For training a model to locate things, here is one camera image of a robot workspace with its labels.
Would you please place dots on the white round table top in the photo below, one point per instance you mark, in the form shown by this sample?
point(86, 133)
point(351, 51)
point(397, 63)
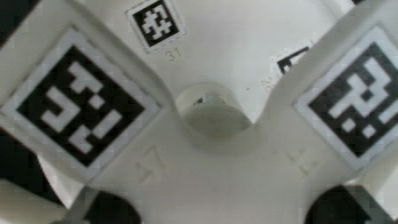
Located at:
point(301, 53)

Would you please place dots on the white cross-shaped table base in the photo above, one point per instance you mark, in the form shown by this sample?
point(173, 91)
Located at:
point(75, 114)

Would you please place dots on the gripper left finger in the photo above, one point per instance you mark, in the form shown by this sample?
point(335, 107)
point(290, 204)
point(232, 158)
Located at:
point(100, 208)

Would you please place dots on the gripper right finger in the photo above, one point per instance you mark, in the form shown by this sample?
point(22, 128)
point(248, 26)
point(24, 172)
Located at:
point(345, 206)

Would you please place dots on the white cylindrical table leg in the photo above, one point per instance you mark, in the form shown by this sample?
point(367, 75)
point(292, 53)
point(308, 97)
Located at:
point(212, 111)

